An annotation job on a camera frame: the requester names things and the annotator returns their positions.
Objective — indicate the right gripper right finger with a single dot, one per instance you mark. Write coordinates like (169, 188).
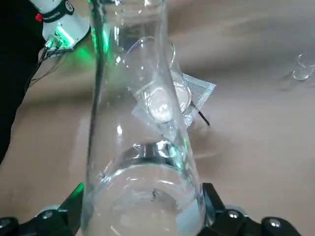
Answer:
(233, 226)

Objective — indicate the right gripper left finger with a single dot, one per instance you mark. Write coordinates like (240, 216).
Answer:
(49, 223)

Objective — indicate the glass conical flask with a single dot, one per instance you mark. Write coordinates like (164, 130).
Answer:
(137, 209)

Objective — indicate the black tripod stand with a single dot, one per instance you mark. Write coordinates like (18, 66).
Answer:
(204, 119)

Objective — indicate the large glass beaker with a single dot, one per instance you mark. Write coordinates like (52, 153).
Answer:
(182, 96)

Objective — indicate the small glass beaker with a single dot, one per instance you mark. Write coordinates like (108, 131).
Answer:
(302, 68)

